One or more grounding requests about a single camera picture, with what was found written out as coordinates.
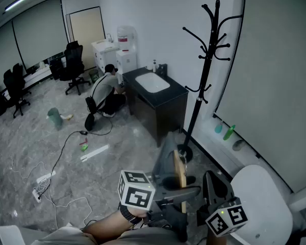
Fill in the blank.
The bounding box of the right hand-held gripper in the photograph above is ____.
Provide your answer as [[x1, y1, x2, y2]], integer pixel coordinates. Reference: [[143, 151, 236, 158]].
[[196, 170, 248, 237]]

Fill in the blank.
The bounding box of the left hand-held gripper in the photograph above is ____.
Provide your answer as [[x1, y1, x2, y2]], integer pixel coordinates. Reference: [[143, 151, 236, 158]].
[[118, 133, 202, 226]]

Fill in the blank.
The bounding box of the wooden clothes hanger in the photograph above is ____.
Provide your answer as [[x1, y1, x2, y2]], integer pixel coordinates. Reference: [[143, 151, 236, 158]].
[[173, 149, 189, 213]]

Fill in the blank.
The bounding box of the person's left forearm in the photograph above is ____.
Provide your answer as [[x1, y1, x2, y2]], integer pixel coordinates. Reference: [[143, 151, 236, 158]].
[[83, 208, 146, 241]]

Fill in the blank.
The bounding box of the person's right forearm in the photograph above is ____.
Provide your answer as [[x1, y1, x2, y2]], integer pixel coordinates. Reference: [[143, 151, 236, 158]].
[[207, 230, 220, 245]]

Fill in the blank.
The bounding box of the white round chair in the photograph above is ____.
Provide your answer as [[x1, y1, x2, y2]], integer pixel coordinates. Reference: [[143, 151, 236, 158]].
[[229, 164, 294, 245]]

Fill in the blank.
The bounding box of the grey stone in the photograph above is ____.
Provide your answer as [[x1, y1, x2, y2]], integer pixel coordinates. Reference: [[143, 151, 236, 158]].
[[232, 139, 245, 152]]

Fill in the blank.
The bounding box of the green bottle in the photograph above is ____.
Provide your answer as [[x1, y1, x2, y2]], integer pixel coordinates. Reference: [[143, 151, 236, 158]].
[[222, 124, 236, 141]]

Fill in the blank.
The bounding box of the teal spray bottle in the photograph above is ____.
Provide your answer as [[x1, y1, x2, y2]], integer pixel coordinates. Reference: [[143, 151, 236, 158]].
[[214, 120, 224, 135]]

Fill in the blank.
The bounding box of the black vanity cabinet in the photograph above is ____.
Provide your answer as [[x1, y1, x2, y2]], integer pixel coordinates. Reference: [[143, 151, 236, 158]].
[[122, 66, 189, 148]]

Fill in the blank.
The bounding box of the white flat strip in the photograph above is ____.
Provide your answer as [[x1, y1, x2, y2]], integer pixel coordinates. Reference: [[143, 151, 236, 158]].
[[80, 144, 110, 162]]

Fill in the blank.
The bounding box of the red and green small item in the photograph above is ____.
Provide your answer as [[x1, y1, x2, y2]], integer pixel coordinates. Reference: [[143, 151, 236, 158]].
[[79, 137, 90, 152]]

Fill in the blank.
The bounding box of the white sink basin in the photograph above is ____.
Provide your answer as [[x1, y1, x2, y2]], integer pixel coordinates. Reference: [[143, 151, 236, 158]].
[[135, 72, 171, 93]]

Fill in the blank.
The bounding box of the black coat rack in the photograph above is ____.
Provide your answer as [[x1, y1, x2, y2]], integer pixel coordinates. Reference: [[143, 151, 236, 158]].
[[176, 0, 232, 162]]

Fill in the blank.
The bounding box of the grey window blind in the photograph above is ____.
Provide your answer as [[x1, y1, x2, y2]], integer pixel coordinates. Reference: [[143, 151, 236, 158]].
[[12, 0, 69, 70], [0, 20, 24, 86], [216, 0, 306, 194]]

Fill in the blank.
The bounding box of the white water dispenser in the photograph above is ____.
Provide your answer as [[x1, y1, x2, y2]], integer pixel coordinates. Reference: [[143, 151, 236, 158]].
[[116, 49, 138, 74]]

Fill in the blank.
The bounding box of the white power strip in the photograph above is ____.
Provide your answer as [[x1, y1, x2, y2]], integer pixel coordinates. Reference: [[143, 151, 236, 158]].
[[36, 170, 57, 184], [32, 187, 42, 204]]

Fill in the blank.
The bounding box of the green waste bin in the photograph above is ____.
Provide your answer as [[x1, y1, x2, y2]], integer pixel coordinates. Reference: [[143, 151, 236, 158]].
[[88, 69, 99, 84]]

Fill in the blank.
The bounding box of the green translucent bin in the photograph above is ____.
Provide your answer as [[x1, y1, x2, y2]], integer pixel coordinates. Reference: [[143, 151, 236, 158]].
[[47, 107, 64, 131]]

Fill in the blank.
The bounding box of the white sink cabinet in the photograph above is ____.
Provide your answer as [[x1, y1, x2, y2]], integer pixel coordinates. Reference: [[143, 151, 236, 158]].
[[91, 40, 121, 74]]

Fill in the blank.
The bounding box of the clear water jug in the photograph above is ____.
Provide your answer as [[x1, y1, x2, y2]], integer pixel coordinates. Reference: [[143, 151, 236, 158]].
[[116, 26, 136, 52]]

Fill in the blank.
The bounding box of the black office chair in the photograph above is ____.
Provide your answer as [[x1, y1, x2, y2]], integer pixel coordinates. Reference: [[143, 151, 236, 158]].
[[3, 63, 32, 119], [59, 41, 92, 96]]

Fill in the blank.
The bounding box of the black computer tower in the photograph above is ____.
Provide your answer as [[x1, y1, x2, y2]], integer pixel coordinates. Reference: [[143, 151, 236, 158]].
[[49, 57, 66, 81]]

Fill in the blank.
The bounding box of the beige door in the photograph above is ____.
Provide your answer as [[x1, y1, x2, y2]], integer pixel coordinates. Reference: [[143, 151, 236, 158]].
[[65, 6, 106, 71]]

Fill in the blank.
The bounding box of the white low desk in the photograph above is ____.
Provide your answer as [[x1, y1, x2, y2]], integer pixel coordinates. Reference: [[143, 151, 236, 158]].
[[1, 58, 67, 96]]

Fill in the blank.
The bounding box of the white box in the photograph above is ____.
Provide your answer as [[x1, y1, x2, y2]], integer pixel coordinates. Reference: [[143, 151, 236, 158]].
[[0, 225, 27, 245]]

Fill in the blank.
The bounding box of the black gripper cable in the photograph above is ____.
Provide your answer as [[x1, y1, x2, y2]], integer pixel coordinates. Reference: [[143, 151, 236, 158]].
[[129, 212, 170, 231]]

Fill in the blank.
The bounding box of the white floor cable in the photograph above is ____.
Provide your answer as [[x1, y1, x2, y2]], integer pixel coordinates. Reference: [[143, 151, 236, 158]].
[[9, 161, 92, 231]]

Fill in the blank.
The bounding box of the black floor cable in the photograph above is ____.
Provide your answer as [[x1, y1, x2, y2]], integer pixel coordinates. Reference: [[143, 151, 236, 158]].
[[38, 112, 113, 199]]

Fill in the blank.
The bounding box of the black wall cable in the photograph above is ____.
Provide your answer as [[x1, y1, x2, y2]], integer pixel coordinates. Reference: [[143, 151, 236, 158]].
[[213, 0, 247, 113]]

